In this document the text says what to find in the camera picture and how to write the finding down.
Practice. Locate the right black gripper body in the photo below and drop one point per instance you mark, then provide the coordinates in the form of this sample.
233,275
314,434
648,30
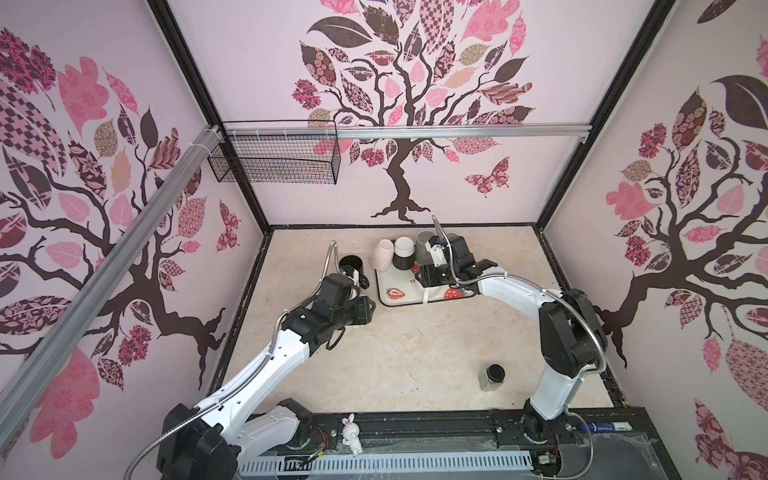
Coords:
437,276

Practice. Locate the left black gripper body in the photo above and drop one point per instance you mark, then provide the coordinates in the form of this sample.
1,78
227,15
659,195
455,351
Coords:
355,313

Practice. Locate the black mug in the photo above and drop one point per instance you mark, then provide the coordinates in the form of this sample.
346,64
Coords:
353,267

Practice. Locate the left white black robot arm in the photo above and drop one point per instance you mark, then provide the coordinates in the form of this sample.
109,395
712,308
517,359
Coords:
277,427

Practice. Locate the tall grey mug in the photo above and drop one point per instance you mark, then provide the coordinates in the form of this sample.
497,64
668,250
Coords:
423,247

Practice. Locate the white strawberry tray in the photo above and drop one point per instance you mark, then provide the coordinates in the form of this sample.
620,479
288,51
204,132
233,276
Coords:
398,288

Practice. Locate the white rabbit figurine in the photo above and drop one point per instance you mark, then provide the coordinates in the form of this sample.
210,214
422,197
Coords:
351,435

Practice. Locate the right metal flexible conduit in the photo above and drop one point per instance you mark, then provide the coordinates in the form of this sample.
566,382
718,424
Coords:
576,312

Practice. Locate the blue white marker pen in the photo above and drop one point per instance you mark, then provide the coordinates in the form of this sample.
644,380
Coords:
607,427

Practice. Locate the horizontal aluminium rail back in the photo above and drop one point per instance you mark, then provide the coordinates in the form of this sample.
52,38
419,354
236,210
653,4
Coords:
408,132

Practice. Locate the black wire basket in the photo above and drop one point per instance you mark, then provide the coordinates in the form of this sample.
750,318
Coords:
278,151

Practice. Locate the white slotted cable duct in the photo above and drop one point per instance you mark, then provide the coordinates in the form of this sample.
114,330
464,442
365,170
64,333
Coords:
273,467

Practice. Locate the diagonal aluminium rail left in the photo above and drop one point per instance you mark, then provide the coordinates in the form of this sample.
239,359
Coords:
28,384

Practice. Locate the black front base frame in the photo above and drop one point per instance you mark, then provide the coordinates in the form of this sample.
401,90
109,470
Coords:
563,452

